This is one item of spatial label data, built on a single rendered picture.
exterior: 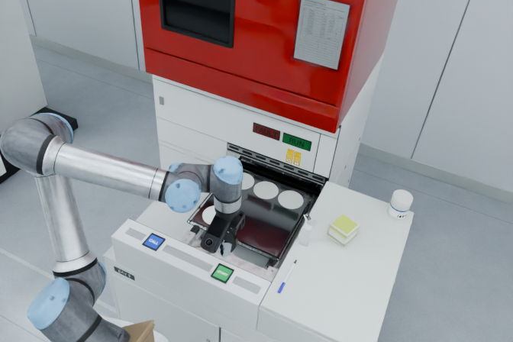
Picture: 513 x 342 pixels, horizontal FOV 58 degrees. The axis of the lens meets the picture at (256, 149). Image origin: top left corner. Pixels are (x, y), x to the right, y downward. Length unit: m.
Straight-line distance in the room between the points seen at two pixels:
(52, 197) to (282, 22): 0.85
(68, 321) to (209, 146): 1.04
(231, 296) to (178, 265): 0.20
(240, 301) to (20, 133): 0.79
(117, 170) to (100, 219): 1.95
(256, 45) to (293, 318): 0.88
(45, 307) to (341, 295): 0.83
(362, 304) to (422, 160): 2.14
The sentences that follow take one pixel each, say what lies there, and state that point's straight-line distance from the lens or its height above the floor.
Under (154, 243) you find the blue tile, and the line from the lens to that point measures 1.59.
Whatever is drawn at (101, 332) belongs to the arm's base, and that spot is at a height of 1.11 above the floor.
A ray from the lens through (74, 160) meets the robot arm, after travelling 1.11.
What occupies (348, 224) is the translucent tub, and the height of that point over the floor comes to 1.03.
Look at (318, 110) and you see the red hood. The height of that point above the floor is 1.30.
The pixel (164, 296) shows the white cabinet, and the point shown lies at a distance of 1.72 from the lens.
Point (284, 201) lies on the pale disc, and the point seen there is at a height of 0.90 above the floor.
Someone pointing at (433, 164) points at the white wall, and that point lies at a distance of 3.52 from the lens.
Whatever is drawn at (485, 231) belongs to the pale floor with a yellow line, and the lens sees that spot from 3.36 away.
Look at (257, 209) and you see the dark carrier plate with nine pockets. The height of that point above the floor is 0.90.
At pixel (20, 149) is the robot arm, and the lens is 1.14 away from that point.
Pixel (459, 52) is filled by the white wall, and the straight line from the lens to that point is 3.09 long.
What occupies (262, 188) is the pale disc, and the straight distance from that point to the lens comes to 1.86.
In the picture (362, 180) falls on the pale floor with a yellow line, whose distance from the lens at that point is 3.37.
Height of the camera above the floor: 2.19
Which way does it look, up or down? 39 degrees down
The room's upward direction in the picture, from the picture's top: 5 degrees clockwise
